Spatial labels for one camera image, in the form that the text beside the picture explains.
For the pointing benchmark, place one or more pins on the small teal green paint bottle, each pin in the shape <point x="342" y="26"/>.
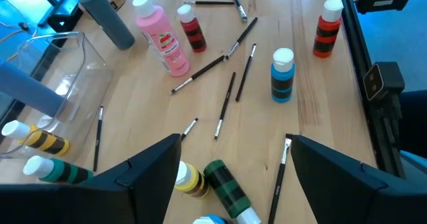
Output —
<point x="63" y="172"/>

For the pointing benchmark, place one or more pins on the small lemon yellow paint bottle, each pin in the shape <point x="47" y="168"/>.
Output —
<point x="191" y="180"/>

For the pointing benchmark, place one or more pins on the tall grey paint bottle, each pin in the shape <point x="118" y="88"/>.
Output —
<point x="106" y="20"/>

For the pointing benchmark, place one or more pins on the small golden yellow paint bottle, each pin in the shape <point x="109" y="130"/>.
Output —
<point x="43" y="140"/>

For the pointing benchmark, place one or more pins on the small dark red paint bottle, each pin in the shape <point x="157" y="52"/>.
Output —
<point x="193" y="34"/>

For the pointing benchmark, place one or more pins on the small orange red paint bottle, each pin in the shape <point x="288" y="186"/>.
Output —
<point x="327" y="34"/>

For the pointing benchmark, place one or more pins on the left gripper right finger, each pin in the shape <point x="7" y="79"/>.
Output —
<point x="333" y="190"/>

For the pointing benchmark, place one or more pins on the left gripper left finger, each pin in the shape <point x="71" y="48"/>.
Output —
<point x="143" y="190"/>

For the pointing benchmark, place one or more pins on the tall pink apple-label bottle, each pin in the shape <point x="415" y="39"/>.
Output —
<point x="163" y="40"/>

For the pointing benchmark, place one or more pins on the small blue paint bottle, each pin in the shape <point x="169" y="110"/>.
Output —
<point x="210" y="220"/>

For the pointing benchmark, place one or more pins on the small dark green paint bottle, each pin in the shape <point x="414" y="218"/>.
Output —
<point x="227" y="187"/>

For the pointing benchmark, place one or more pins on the flat black paint brush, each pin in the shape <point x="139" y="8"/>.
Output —
<point x="278" y="190"/>

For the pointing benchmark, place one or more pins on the clear plastic bin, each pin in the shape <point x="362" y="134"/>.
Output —
<point x="90" y="84"/>

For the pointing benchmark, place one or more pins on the cerulean blue C825 paint bottle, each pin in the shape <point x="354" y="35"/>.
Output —
<point x="283" y="80"/>

